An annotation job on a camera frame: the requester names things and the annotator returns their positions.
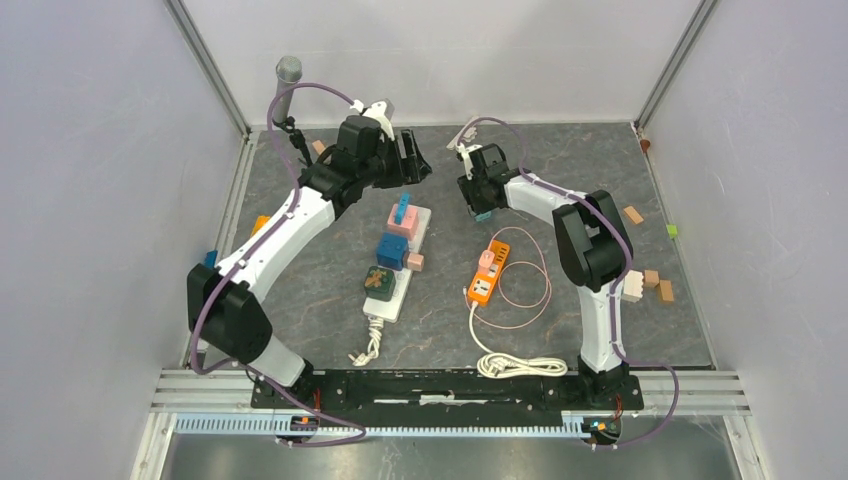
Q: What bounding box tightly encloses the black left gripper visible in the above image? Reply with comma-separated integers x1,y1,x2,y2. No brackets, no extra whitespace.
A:
359,129,432,190

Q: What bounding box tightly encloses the light blue adapter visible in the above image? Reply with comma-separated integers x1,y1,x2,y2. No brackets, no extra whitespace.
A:
393,192,411,225

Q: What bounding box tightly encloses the pink cube socket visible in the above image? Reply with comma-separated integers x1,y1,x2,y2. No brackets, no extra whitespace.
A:
386,204,423,242

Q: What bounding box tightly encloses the blue cube socket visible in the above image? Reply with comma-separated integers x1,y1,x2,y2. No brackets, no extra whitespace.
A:
376,232,409,271

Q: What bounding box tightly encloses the small mauve cube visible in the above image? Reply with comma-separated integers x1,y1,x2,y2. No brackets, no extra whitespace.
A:
404,252,424,272

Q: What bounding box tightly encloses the orange power strip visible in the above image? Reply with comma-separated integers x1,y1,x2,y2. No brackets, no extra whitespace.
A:
466,240,511,307

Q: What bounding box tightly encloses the dark green socket cube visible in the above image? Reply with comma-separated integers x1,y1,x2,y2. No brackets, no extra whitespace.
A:
363,266,396,302

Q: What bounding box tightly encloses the white multicolour power strip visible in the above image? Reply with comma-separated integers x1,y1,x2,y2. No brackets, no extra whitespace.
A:
362,207,432,323

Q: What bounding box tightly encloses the small pink charger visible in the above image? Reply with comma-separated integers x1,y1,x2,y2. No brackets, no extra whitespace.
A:
477,250,499,276

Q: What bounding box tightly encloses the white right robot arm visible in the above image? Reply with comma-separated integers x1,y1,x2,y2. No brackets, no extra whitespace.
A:
455,144,633,408

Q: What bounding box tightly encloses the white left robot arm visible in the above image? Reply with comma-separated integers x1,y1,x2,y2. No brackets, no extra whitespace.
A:
187,115,432,408

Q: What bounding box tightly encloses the tan wooden block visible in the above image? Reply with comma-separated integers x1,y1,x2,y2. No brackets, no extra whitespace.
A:
312,140,326,155

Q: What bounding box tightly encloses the black tripod mic stand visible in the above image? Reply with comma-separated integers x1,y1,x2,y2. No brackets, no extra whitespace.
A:
272,116,313,167

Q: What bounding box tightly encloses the tan block right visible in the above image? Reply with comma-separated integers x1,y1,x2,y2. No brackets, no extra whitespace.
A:
623,206,645,225

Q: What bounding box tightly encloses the grey microphone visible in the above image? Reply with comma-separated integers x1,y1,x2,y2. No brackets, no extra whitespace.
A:
272,55,303,125

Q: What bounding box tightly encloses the yellow toy crate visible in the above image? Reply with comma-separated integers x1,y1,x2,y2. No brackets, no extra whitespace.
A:
251,215,270,237

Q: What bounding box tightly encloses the wooden blocks pair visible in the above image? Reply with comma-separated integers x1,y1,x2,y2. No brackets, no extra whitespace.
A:
643,269,675,304

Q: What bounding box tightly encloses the white plastic bracket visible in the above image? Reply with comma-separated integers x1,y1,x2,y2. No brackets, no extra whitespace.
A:
446,116,479,151

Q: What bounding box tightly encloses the white strip plug cable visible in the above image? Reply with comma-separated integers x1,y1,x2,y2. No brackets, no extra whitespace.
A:
347,316,387,369

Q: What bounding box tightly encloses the coiled white cable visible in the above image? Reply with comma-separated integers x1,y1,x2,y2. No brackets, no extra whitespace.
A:
466,301,570,381

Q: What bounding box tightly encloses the blue clip on rail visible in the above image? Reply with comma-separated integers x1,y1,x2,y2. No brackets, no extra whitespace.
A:
202,250,218,269

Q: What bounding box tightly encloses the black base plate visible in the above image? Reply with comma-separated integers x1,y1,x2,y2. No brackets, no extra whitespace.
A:
291,369,644,428

